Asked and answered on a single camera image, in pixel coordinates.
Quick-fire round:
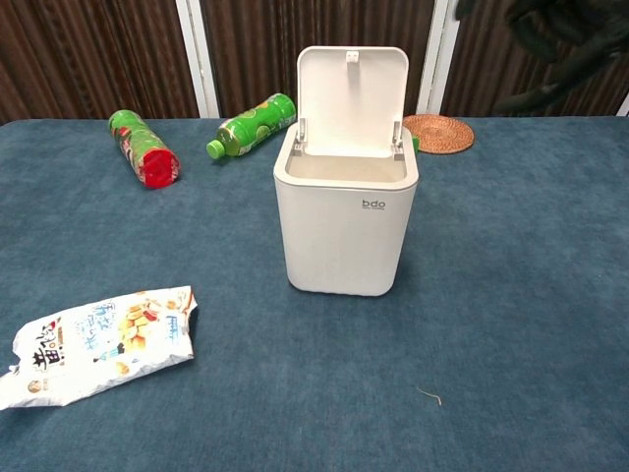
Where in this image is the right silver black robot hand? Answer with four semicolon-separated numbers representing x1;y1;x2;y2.
454;0;629;115

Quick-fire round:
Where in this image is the white square container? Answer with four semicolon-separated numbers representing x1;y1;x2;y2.
272;45;420;298

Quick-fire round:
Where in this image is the green chip can red lid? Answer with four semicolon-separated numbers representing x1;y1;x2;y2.
107;108;182;190

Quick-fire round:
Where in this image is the brown folding screen panel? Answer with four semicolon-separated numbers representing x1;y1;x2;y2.
0;0;220;125
439;0;629;118
199;0;461;120

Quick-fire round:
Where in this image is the round woven rattan coaster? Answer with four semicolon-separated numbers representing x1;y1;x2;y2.
402;113;476;155

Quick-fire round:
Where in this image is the blue felt table cloth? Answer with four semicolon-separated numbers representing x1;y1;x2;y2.
0;115;629;472

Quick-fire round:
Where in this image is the green plastic drink bottle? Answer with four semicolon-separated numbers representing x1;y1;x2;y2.
205;92;298;159

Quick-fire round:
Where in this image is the white printed snack bag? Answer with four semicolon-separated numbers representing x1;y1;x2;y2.
0;285;200;411

